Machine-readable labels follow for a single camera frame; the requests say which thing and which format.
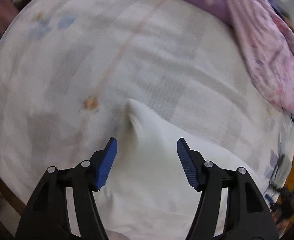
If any purple pink floral quilt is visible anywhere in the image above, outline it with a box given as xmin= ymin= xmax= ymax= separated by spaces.
xmin=185 ymin=0 xmax=294 ymax=114

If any white knit sweater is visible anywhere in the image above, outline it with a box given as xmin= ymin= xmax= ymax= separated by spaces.
xmin=95 ymin=99 xmax=246 ymax=239

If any floral white bed sheet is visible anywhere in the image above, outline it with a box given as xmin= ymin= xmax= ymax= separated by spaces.
xmin=0 ymin=0 xmax=294 ymax=240

